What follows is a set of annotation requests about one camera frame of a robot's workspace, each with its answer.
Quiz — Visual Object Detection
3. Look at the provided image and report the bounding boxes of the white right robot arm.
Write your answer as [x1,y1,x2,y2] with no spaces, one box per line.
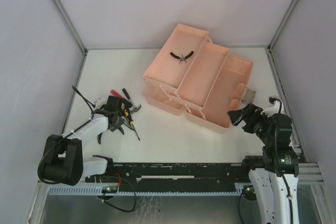
[227,98,299,223]

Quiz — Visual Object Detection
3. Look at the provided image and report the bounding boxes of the pink middle cantilever tray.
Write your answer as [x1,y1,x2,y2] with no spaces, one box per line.
[177,42,230,109]

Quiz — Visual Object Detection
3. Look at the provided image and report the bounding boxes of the red utility knife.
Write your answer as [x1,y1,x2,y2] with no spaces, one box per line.
[111,90,123,99]

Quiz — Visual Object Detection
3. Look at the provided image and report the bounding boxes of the left aluminium corner post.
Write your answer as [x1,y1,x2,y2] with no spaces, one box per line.
[51,0,88,56]

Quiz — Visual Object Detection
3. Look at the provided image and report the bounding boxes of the pink cantilever tray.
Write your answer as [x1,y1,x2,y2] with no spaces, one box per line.
[143,24,209,92]
[177,42,230,109]

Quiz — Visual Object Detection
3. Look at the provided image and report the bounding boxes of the yellow black screwdriver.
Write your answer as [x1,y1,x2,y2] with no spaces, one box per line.
[123,106,140,141]

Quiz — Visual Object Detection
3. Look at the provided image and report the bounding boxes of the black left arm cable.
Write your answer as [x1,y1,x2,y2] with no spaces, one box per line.
[36,85,97,184]

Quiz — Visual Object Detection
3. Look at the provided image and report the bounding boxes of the beige tool box latch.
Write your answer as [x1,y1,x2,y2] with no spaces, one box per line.
[242,88,256,104]

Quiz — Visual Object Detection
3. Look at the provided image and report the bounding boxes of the black handled pliers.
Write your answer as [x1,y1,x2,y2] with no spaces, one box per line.
[170,51,194,64]

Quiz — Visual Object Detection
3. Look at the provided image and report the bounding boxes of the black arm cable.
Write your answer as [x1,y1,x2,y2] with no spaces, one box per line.
[237,97,293,224]
[36,85,97,184]

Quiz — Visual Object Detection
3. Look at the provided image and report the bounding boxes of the right aluminium corner post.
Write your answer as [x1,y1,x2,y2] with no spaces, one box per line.
[267,0,300,52]

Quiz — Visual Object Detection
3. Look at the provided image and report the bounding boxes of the grey slotted cable duct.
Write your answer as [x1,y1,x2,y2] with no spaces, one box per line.
[49,184,243,196]

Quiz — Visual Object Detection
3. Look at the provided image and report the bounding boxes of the aluminium frame rail front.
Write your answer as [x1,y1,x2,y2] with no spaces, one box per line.
[298,163,324,185]

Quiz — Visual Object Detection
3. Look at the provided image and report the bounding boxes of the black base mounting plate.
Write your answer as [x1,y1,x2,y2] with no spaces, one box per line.
[85,163,251,193]

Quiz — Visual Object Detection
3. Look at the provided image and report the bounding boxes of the black needle nose pliers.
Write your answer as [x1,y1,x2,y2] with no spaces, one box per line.
[97,122,133,145]

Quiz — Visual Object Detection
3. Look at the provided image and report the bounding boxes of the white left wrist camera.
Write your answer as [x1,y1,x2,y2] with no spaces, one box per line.
[93,97,106,109]

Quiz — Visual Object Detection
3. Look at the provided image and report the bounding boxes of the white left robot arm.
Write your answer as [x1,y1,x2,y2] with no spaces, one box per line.
[37,95,123,186]

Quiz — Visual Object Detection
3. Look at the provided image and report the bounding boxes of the aluminium corner post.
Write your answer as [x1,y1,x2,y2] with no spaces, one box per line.
[51,0,88,56]
[267,0,300,52]

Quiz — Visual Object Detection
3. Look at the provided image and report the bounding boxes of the pink upper cantilever tray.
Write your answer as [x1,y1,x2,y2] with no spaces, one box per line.
[143,24,209,92]

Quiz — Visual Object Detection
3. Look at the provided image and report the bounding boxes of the black claw hammer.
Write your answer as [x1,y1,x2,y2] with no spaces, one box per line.
[122,88,141,114]

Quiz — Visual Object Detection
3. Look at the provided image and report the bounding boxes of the pink translucent tool box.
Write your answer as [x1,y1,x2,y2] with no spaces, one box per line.
[141,55,254,134]

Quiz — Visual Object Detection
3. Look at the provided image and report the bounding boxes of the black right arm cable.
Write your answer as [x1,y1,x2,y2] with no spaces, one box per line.
[237,97,293,224]

